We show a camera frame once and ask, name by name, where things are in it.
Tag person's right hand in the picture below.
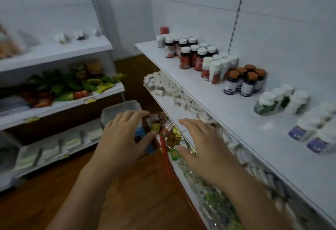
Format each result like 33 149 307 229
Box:
175 118 246 192

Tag person's left hand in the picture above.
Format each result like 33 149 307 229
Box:
90 109 158 183

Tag clear plastic bin of bottles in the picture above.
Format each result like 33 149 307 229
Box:
100 100 142 131

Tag white metal shelf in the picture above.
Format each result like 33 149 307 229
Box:
0 0 126 192
134 0 336 230

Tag green label white bottle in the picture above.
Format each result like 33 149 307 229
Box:
272 87 285 110
285 90 310 115
254 92 277 116
281 84 295 107

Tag blue label white bottle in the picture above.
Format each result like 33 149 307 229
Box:
288 118 319 142
319 102 336 115
306 129 336 155
304 109 333 127

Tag blue plastic stool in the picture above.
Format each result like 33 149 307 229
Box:
134 127 159 156

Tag pile of mixed packets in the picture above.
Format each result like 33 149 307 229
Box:
146 113 245 230

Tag row of pale flat packs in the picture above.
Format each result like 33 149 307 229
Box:
14 127 103 171

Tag pile of snack bags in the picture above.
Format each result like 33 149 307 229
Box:
23 69 127 108

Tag orange instant noodle cup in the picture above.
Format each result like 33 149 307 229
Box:
85 60 103 76

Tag green instant noodle cup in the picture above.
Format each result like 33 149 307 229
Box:
69 63 87 80

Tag dark green pack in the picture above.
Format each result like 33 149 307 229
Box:
0 139 20 173

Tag blue tissue packs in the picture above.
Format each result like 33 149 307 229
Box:
0 95 32 115

